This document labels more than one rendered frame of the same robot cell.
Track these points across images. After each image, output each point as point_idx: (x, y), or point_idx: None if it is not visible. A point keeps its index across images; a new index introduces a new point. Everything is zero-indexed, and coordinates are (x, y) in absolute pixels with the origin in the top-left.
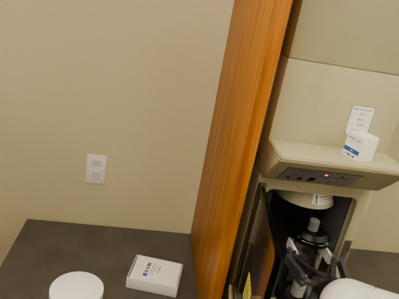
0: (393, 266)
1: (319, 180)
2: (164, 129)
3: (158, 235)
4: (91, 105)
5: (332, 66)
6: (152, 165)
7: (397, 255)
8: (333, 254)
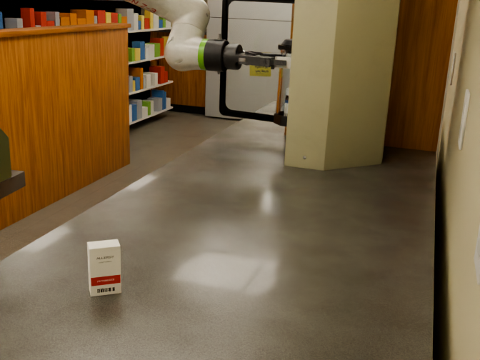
0: (383, 236)
1: None
2: (463, 16)
3: None
4: (463, 1)
5: None
6: (456, 63)
7: (420, 253)
8: (279, 60)
